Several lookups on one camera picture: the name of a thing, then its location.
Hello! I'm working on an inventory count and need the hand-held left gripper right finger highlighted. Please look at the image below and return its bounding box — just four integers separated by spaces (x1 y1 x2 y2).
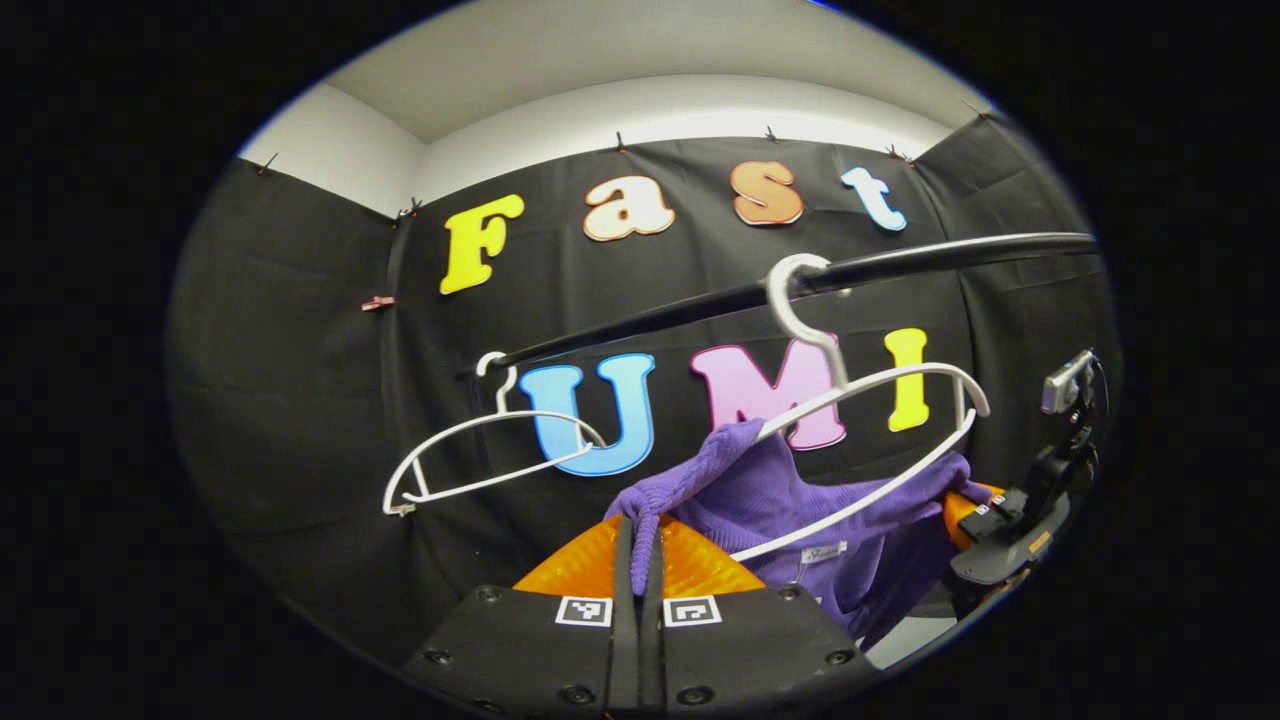
640 515 883 720

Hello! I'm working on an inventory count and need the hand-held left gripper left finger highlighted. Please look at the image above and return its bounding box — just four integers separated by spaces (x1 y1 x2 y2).
400 515 639 720

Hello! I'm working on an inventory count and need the purple jacket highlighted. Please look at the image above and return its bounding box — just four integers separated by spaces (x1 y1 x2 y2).
605 418 996 651

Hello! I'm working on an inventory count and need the white clothes hanger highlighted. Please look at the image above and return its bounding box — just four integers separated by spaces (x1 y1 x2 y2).
383 350 608 517
730 253 991 563

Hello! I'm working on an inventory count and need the black clothes rack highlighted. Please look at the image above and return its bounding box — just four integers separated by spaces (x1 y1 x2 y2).
460 232 1098 379

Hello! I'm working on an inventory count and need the row of black cloth clips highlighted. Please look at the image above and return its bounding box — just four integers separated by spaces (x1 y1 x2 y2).
255 98 991 223

